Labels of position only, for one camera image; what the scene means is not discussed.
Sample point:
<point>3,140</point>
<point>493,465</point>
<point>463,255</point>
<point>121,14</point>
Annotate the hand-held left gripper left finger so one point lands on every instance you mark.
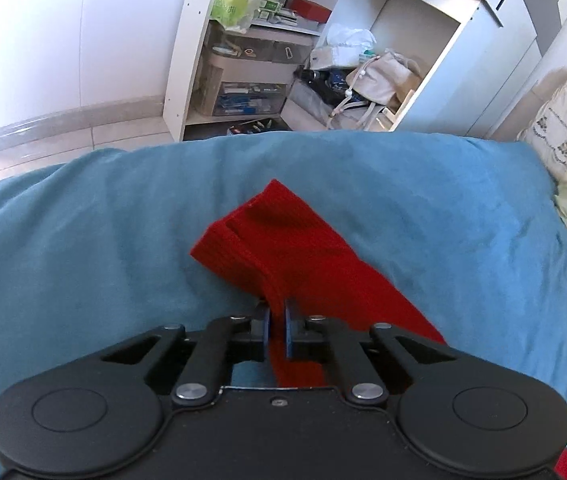
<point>266,332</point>

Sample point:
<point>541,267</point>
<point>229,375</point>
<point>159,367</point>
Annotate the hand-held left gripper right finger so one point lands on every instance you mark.
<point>288,332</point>

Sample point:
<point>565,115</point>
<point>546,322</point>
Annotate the red knitted garment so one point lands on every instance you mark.
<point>308,260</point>

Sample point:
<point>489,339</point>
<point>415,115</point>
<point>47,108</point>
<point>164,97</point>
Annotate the blue bed blanket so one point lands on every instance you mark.
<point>113,240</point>

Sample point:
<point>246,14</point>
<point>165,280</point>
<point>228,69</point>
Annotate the clear plastic drawer unit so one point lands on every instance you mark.
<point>248,85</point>

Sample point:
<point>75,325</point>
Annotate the beige cloth bag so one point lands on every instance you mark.
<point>383,77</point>

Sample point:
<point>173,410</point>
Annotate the white tissue box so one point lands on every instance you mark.
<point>333,56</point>

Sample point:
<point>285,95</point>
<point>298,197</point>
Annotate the white shelf unit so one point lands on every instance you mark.
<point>428,65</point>

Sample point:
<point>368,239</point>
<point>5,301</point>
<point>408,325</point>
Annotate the white plastic bag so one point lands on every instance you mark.
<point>351,36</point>

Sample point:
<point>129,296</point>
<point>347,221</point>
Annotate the red box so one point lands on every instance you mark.
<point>311,8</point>

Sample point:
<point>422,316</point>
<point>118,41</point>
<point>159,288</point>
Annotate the green tissue packet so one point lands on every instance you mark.
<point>231,7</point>

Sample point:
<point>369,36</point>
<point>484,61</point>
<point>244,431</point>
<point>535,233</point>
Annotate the white cabinet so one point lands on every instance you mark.
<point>518,50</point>

